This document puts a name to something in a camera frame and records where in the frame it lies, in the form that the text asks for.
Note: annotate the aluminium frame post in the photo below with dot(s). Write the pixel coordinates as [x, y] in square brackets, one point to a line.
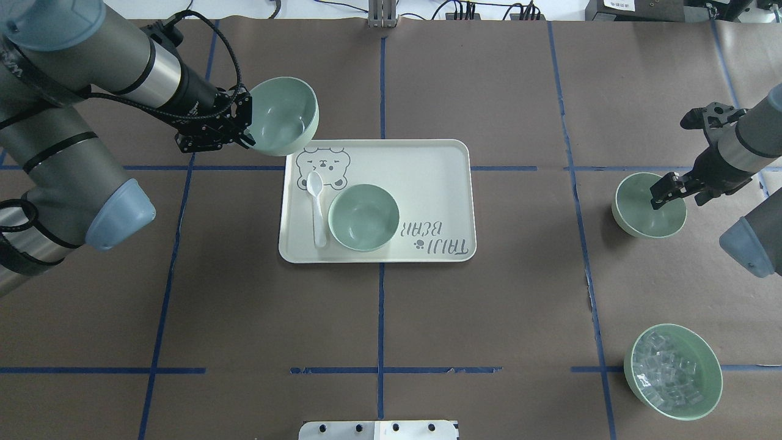
[382, 14]

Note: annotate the white pedestal base plate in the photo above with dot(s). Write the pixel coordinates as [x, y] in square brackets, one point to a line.
[380, 429]

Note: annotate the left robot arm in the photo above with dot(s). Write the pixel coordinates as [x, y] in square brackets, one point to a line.
[56, 54]

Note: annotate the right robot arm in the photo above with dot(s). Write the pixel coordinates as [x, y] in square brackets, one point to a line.
[740, 142]

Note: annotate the cream bear tray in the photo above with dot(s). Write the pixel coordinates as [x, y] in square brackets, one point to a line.
[430, 179]

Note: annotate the white plastic spoon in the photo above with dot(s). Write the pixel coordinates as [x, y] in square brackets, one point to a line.
[315, 187]

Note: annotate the green bowl on tray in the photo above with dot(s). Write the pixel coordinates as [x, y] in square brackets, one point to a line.
[363, 218]

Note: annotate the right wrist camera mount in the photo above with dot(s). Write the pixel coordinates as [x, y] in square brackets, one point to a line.
[713, 116]

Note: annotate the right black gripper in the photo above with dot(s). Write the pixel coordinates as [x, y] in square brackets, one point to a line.
[716, 164]

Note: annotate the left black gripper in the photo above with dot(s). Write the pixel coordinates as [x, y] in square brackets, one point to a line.
[197, 96]

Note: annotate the green bowl with ice cubes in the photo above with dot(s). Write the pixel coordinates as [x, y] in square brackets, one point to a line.
[674, 371]

